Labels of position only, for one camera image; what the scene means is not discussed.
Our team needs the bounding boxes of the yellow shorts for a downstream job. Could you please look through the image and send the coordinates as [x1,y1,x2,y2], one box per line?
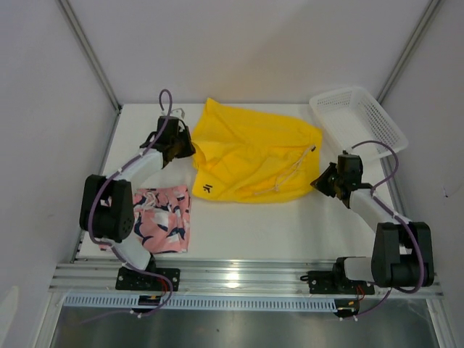
[191,99,323,204]

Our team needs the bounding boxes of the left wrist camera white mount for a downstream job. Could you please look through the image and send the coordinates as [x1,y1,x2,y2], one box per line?
[170,108,185,120]

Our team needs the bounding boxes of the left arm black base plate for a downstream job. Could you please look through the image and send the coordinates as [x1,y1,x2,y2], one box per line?
[115,267,181,291]

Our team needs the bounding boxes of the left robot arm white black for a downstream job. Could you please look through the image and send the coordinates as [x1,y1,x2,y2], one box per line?
[79,116,195,290]

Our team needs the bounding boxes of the aluminium corner post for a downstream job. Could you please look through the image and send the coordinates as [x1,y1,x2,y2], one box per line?
[56,0,122,112]
[376,0,446,104]

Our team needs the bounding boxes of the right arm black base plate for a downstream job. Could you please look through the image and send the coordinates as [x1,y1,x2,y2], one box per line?
[300,270,375,295]

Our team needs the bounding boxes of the white slotted cable duct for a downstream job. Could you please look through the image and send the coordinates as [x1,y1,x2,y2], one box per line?
[64,293,337,312]

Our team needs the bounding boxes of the left aluminium corner post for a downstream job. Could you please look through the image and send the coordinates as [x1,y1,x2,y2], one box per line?
[56,0,122,112]

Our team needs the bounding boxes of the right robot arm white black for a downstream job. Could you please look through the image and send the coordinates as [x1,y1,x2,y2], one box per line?
[311,152,435,293]

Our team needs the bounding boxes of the right aluminium corner post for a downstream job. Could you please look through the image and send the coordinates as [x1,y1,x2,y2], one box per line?
[376,0,446,104]

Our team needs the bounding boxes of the aluminium mounting rail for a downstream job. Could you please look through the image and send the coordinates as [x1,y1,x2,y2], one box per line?
[49,257,445,300]

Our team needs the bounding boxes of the pink whale print shorts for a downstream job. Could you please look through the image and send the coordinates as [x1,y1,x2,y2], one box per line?
[133,185,191,254]

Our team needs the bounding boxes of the white perforated plastic basket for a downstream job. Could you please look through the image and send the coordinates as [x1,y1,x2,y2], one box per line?
[309,87,408,162]

